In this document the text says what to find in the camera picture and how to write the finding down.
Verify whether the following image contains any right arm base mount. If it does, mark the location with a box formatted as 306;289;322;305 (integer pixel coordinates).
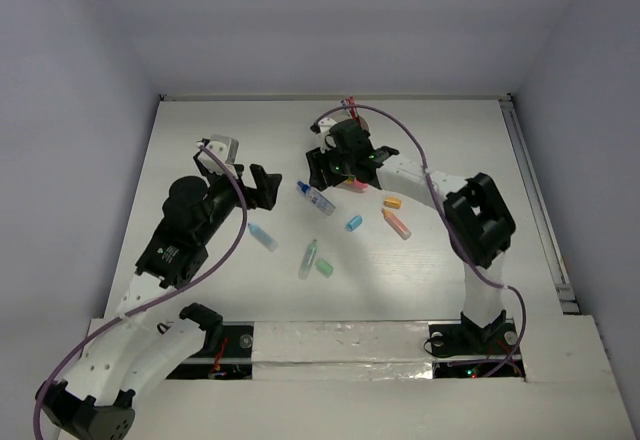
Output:
423;322;525;379

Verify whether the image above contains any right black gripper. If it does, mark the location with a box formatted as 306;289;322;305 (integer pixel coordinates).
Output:
306;142;355;192

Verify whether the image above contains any clear spray bottle blue cap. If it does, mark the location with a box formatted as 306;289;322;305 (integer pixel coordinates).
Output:
296;181;336;216

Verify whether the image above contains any red pen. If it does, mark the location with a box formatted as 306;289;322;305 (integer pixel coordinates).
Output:
345;96;360;120

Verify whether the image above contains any green marker cap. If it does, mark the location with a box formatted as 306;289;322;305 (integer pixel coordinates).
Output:
315;259;334;277

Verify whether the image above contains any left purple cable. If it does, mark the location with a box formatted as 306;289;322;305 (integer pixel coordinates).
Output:
32;147;250;436

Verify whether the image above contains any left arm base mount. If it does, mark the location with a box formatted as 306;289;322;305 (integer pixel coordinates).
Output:
167;323;254;380

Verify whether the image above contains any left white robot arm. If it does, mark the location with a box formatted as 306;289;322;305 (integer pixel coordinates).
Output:
32;164;282;439

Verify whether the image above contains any blue pastel highlighter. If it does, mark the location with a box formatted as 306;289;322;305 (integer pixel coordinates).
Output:
248;223;278;252

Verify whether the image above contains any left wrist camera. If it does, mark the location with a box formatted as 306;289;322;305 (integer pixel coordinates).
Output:
195;134;239;171

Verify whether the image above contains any orange marker cap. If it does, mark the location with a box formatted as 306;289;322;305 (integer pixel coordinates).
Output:
383;197;402;209

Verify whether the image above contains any white round desk organizer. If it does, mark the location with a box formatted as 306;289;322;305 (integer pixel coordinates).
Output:
334;110;370;132

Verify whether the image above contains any green pastel highlighter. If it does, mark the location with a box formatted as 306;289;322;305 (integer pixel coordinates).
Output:
298;239;318;280

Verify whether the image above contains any orange pastel highlighter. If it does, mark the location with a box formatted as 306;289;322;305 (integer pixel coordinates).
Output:
382;208;412;240

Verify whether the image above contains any pink capped pencil tube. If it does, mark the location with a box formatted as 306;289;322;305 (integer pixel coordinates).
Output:
341;177;369;193

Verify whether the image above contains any blue marker cap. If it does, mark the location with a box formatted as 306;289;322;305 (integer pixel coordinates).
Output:
345;215;363;232

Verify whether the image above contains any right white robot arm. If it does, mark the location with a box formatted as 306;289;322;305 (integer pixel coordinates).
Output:
306;117;515;355

